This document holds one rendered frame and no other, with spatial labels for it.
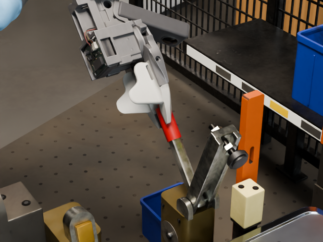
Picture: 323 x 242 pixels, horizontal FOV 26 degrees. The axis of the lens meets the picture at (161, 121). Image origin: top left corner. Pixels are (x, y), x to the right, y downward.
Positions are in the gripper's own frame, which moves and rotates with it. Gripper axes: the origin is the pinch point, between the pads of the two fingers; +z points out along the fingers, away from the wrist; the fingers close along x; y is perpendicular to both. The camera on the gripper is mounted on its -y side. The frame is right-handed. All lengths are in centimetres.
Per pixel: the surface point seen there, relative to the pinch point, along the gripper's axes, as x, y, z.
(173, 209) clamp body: -3.0, 2.9, 12.8
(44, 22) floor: -288, -101, -108
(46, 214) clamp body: -6.0, 19.7, 6.9
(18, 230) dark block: -0.8, 25.2, 7.6
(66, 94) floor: -227, -74, -51
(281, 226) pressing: -1.0, -11.7, 21.3
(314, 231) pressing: 1.5, -15.0, 23.7
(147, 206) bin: -42.6, -10.9, 11.5
